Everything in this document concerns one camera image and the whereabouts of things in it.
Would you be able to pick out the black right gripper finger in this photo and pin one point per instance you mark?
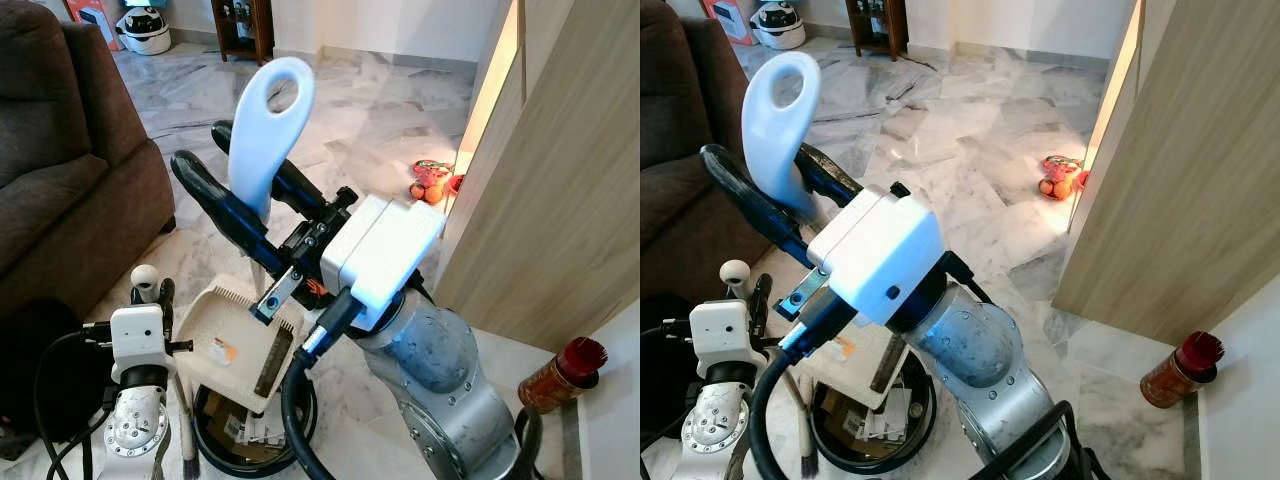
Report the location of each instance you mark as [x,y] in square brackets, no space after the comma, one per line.
[755,205]
[305,188]
[225,212]
[830,180]

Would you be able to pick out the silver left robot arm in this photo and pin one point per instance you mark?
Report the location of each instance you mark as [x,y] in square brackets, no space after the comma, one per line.
[715,430]
[135,430]

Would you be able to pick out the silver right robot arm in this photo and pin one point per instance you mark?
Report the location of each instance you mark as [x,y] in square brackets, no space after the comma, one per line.
[440,370]
[980,370]

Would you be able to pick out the black bag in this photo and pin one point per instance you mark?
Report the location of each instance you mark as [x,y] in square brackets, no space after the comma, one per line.
[25,350]

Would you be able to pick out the brown fabric sofa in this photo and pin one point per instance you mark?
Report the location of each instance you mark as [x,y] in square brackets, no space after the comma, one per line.
[680,120]
[60,150]

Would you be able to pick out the red and orange toy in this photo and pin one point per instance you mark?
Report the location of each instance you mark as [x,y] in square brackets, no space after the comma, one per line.
[1062,177]
[432,182]

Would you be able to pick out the red-capped brown jar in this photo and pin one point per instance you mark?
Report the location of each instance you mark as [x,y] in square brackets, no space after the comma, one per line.
[550,385]
[1170,380]

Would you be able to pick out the crumpled paper packaging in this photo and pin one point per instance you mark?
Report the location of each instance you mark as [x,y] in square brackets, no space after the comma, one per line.
[245,430]
[880,420]

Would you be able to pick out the black round waste bin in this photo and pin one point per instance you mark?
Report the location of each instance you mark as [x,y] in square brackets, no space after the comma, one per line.
[210,450]
[830,450]

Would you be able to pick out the dark wooden shelf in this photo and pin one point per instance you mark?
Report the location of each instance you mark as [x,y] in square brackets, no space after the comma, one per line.
[895,30]
[262,30]

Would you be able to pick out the white round appliance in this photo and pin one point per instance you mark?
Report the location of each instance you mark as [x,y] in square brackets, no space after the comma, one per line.
[778,24]
[145,30]

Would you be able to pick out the red and white box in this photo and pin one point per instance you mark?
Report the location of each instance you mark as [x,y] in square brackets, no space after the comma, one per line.
[728,18]
[95,15]

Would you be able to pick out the light wooden cabinet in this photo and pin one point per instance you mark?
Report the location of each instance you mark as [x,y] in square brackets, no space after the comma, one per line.
[1190,150]
[560,150]

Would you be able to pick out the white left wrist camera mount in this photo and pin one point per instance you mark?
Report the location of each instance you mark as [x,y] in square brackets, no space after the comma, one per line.
[138,340]
[728,338]

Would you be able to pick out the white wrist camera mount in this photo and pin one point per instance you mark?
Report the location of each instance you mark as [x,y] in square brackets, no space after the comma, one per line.
[728,338]
[138,340]
[385,250]
[880,255]

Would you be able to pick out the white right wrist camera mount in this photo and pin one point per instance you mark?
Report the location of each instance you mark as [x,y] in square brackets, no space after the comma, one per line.
[880,255]
[385,250]

